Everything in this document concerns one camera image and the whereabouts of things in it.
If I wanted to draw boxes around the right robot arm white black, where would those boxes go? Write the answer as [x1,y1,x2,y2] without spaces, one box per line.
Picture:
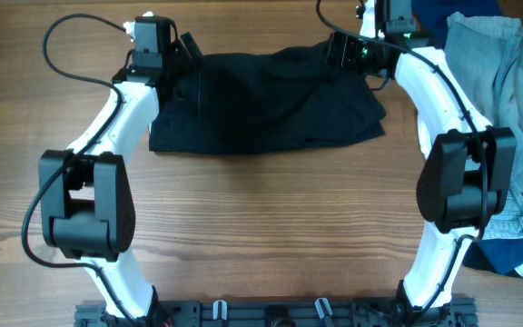
[329,1,516,324]

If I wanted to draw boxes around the black shorts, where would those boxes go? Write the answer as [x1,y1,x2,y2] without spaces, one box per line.
[149,42,386,155]

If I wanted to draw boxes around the blue garment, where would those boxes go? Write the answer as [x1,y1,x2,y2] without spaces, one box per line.
[412,0,523,276]

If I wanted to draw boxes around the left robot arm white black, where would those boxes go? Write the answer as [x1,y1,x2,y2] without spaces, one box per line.
[21,40,191,326]

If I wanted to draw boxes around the light blue denim jeans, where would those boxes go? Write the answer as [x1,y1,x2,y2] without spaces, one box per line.
[445,13,523,239]

